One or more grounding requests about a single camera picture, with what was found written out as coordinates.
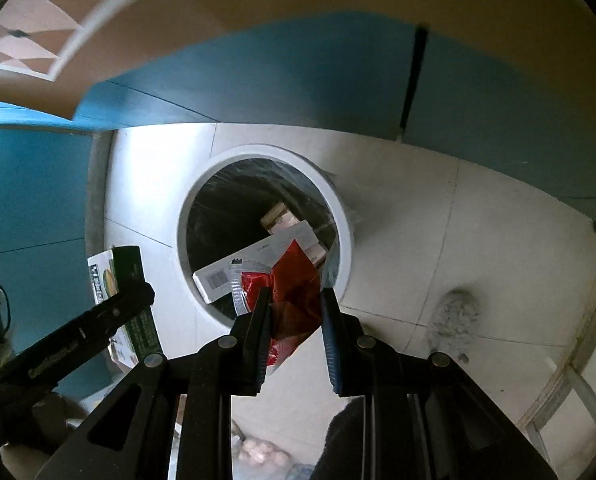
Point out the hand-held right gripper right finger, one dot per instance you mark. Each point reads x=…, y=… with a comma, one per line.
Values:
x=331, y=347

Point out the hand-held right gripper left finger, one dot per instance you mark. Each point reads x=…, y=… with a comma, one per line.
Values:
x=264, y=320

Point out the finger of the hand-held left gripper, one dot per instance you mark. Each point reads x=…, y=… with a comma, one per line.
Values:
x=98, y=317

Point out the red snack packet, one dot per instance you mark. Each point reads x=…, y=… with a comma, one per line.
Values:
x=293, y=280

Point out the green and white carton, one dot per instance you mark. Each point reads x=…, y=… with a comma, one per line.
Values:
x=145, y=332

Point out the white round trash can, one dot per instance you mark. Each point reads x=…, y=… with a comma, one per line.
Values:
x=345, y=240

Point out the white flat box with barcode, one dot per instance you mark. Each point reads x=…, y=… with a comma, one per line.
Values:
x=248, y=266

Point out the small tan box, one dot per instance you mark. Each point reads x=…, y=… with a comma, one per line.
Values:
x=279, y=219
x=317, y=252

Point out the dark cloth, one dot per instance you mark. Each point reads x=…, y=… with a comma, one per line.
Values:
x=340, y=440

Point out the clear plastic bag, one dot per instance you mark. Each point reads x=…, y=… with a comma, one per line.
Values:
x=264, y=452

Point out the black bin liner bag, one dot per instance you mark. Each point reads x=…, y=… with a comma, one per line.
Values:
x=218, y=200

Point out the blue cabinet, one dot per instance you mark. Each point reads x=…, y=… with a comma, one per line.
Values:
x=278, y=75

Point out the white metal frame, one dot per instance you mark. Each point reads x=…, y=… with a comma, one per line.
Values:
x=585, y=385

